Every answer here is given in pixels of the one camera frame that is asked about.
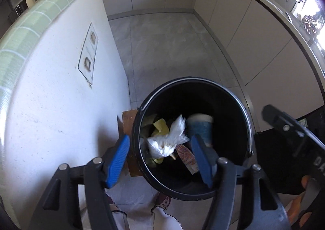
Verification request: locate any white kettle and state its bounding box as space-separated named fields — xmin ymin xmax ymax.
xmin=25 ymin=0 xmax=36 ymax=9

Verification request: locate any right hand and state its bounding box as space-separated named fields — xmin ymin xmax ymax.
xmin=286 ymin=176 xmax=324 ymax=229

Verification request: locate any blue white paper cup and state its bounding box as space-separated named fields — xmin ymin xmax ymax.
xmin=186 ymin=114 xmax=213 ymax=148

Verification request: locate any black trash bin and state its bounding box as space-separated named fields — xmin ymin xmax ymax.
xmin=132 ymin=77 xmax=253 ymax=201

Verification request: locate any cardboard box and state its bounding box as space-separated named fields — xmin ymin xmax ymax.
xmin=117 ymin=109 xmax=142 ymax=177

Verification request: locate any white plastic bag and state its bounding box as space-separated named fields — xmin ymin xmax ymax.
xmin=147 ymin=115 xmax=190 ymax=159

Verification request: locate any black microwave oven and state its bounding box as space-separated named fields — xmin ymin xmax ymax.
xmin=8 ymin=0 xmax=28 ymax=23

